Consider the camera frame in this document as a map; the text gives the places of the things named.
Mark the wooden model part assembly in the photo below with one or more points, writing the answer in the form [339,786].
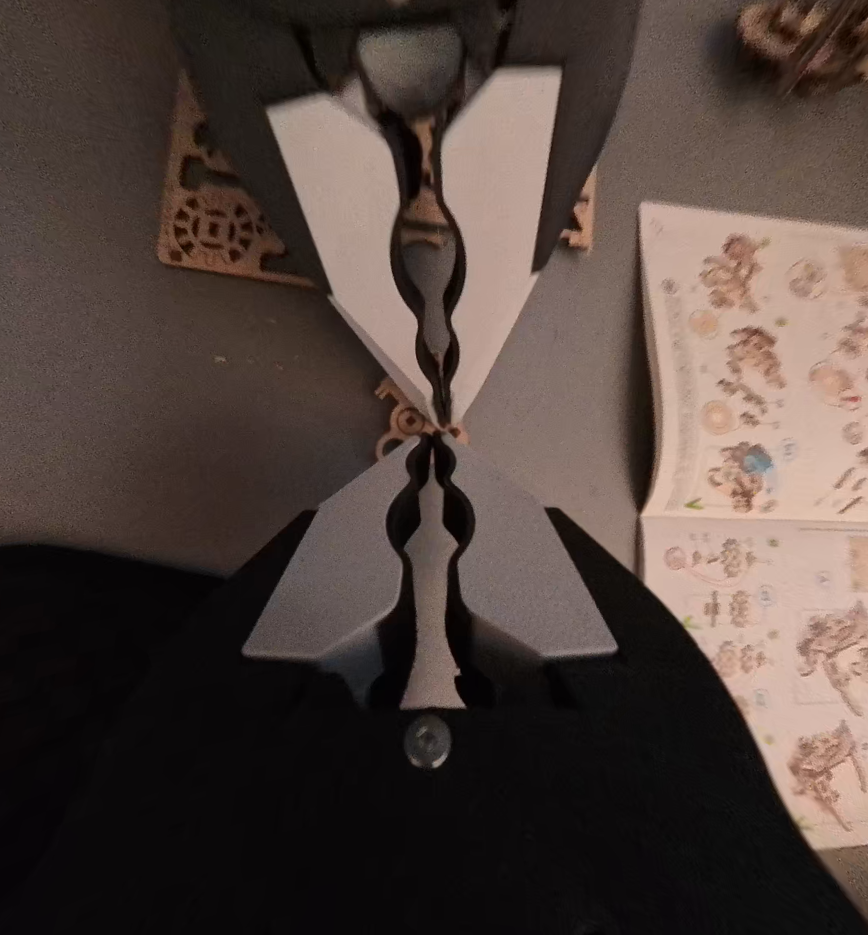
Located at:
[394,438]

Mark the laser-cut wooden parts sheet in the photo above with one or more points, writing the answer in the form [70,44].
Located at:
[185,261]

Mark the partly built wooden model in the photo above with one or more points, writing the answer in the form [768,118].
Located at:
[806,44]

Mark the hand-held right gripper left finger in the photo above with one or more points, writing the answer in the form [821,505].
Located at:
[317,599]

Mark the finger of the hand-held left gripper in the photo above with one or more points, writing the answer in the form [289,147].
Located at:
[346,219]
[507,182]

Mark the open instruction booklet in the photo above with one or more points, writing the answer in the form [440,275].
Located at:
[770,438]

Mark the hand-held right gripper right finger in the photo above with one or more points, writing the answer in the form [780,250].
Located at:
[536,599]

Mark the black quilted cloth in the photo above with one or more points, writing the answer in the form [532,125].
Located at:
[39,694]

